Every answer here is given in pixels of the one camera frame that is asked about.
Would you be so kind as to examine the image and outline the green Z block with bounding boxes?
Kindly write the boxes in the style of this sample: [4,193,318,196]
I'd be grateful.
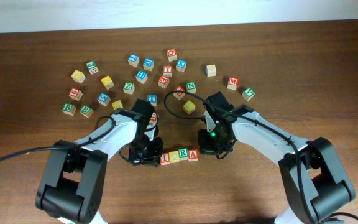
[123,82,135,95]

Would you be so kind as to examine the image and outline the yellow block upper left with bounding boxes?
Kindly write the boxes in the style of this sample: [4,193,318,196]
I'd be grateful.
[71,70,86,83]

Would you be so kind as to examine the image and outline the green N block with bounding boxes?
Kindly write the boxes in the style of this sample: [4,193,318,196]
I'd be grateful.
[186,82,196,93]

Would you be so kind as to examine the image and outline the red I block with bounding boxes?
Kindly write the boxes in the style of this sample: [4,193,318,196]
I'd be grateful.
[160,153,170,165]

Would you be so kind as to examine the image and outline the green J block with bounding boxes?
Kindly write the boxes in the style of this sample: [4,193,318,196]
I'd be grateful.
[86,61,99,75]

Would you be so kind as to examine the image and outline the red A block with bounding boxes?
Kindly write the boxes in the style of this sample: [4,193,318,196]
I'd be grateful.
[188,149,199,161]

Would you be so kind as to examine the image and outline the green B block far left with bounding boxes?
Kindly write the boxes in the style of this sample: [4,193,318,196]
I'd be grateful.
[62,103,76,116]

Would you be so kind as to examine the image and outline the red Y block lower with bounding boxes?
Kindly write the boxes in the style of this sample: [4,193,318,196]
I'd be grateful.
[173,86,185,100]

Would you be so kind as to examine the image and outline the yellow C block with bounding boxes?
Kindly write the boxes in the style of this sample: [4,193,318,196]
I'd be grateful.
[169,151,180,163]

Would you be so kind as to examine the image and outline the yellow S block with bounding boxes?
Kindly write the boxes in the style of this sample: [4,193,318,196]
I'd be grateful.
[112,100,123,110]

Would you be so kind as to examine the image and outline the plain wooden block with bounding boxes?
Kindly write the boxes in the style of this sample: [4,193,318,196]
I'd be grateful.
[206,65,217,77]

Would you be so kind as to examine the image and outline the green V block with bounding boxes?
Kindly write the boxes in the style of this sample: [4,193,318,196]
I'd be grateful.
[242,88,255,101]

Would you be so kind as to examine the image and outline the red Q block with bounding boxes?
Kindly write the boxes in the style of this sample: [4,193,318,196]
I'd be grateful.
[167,49,177,62]

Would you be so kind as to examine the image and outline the red y block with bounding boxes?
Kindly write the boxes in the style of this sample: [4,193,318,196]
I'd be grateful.
[163,65,173,77]
[173,86,185,100]

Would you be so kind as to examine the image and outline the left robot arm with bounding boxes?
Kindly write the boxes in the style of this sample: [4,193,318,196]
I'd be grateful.
[35,99,163,223]

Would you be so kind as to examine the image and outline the blue T block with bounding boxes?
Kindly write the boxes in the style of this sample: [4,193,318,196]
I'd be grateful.
[147,95,157,106]

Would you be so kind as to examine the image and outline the red M block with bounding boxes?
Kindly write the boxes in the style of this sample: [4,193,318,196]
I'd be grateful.
[227,77,239,90]

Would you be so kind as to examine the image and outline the blue D block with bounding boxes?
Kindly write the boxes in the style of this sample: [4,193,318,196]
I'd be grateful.
[143,58,155,71]

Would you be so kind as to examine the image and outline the green R block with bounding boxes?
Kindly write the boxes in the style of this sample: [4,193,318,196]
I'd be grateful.
[178,148,189,161]

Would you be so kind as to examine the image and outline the blue H block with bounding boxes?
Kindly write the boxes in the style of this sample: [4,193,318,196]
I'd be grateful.
[135,70,148,84]

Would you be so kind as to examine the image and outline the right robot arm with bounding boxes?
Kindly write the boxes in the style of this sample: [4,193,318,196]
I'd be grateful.
[198,92,356,223]

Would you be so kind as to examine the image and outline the red U block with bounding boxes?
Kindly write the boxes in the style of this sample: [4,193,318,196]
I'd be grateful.
[149,112,158,124]

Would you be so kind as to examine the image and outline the red Y block upper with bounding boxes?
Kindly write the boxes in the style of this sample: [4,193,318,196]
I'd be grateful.
[163,65,173,77]

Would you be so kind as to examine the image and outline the blue L block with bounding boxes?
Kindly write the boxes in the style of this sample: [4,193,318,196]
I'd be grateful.
[127,54,140,67]

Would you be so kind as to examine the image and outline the red E block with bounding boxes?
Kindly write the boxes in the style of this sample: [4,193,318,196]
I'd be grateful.
[157,75,170,89]

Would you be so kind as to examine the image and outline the red 6 block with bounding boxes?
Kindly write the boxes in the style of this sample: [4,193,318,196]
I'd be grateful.
[68,88,83,101]

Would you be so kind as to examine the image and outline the yellow block centre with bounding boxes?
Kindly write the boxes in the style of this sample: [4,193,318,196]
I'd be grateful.
[183,100,196,114]

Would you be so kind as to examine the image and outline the yellow block middle left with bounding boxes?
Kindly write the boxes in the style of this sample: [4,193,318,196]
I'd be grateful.
[101,75,114,90]

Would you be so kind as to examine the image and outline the blue X block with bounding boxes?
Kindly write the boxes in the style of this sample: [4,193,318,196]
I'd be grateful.
[176,59,187,72]

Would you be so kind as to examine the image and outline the green b block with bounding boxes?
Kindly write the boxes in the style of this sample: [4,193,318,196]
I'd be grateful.
[62,103,76,116]
[79,105,94,118]

